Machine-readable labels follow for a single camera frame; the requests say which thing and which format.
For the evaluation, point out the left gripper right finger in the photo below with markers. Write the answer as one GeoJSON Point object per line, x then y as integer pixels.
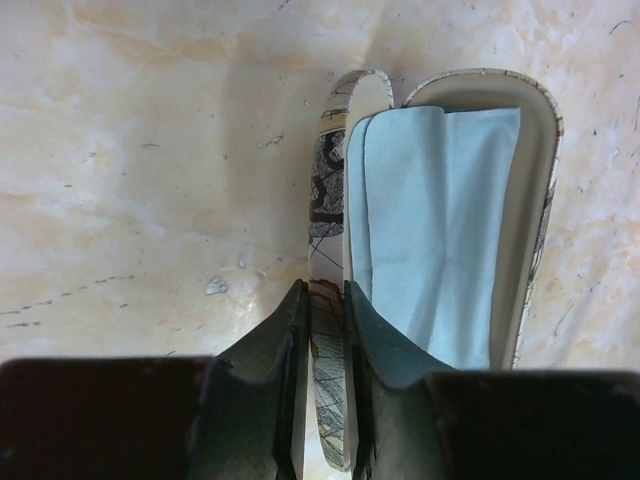
{"type": "Point", "coordinates": [412, 417]}

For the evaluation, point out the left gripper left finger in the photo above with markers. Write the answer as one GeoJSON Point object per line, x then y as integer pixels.
{"type": "Point", "coordinates": [237, 415]}

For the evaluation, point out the grey patterned glasses case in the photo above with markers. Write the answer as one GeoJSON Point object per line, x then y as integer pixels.
{"type": "Point", "coordinates": [530, 193]}

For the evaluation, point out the narrow blue cleaning cloth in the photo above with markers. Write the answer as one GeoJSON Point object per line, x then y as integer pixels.
{"type": "Point", "coordinates": [426, 193]}

